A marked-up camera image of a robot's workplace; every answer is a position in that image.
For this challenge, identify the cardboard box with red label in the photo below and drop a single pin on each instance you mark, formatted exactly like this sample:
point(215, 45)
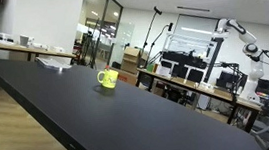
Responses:
point(127, 77)

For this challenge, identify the white metal shelf frame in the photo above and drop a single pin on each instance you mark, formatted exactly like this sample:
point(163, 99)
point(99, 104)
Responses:
point(184, 53)

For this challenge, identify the yellow-green ceramic mug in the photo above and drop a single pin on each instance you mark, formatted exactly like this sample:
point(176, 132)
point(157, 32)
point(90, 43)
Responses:
point(108, 78)

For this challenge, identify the stacked cardboard boxes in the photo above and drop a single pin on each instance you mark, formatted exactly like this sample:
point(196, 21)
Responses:
point(131, 58)

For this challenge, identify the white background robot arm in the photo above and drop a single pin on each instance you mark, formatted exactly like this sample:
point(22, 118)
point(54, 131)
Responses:
point(251, 50)

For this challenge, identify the wooden side desk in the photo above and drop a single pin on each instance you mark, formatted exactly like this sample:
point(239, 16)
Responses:
point(18, 48)

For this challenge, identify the silver metal mounting plate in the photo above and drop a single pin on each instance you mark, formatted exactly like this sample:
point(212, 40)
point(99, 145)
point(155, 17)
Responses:
point(52, 63)

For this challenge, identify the wooden background desk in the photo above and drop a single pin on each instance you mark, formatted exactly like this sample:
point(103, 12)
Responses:
point(199, 88)

